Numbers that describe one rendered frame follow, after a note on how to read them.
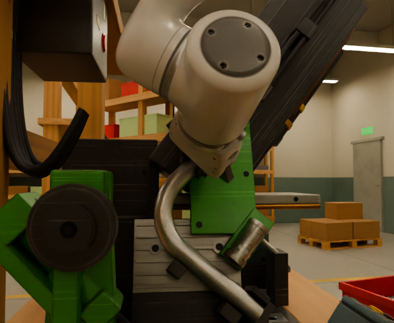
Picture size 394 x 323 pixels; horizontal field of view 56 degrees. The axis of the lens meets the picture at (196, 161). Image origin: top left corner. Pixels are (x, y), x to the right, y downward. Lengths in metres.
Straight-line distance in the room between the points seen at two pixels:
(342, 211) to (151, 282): 6.87
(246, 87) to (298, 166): 10.44
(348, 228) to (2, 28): 6.73
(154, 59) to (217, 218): 0.35
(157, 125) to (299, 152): 7.26
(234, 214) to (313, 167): 10.32
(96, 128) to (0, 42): 0.92
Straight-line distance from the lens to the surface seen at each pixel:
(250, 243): 0.61
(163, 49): 0.37
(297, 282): 1.03
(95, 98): 1.47
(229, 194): 0.65
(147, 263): 0.65
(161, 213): 0.59
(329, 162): 11.19
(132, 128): 4.22
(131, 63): 0.38
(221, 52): 0.33
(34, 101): 10.13
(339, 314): 0.74
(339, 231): 6.90
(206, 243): 0.66
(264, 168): 9.75
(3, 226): 0.38
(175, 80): 0.36
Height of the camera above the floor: 1.16
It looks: 3 degrees up
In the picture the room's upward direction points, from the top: straight up
